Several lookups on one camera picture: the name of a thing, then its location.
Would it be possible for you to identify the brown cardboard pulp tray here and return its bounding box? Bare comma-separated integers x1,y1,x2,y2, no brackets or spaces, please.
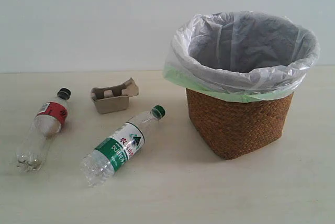
91,78,139,114

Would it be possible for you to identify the green label clear bottle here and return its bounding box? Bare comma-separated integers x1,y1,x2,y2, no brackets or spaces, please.
81,105,165,186

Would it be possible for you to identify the red label clear bottle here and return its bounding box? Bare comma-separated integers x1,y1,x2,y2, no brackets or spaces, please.
16,88,71,172

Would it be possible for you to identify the brown woven wicker basket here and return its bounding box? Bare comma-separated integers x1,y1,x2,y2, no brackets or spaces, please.
186,89,293,160

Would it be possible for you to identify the translucent white bin liner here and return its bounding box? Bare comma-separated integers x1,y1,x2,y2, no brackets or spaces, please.
163,11,320,103

